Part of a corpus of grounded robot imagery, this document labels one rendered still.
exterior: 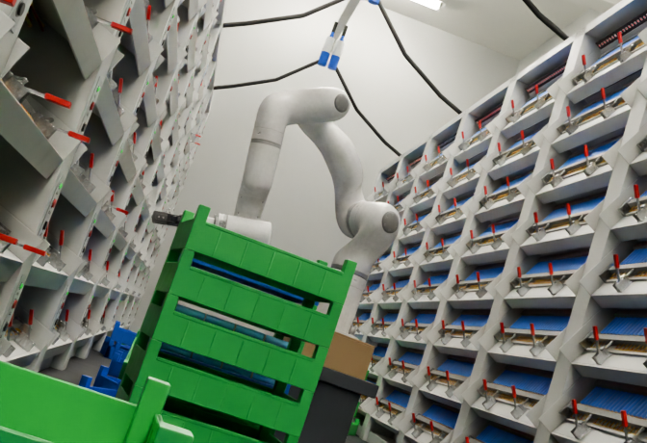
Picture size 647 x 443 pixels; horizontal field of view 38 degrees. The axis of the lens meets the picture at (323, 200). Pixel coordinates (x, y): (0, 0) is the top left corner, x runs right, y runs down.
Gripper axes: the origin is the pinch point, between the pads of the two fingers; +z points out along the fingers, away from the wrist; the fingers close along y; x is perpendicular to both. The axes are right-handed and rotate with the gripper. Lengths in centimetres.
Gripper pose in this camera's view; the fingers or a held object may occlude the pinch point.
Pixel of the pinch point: (160, 218)
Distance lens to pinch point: 270.8
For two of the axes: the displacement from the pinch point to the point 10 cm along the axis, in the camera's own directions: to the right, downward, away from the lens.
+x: 1.6, -9.8, 1.4
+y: -1.6, 1.2, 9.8
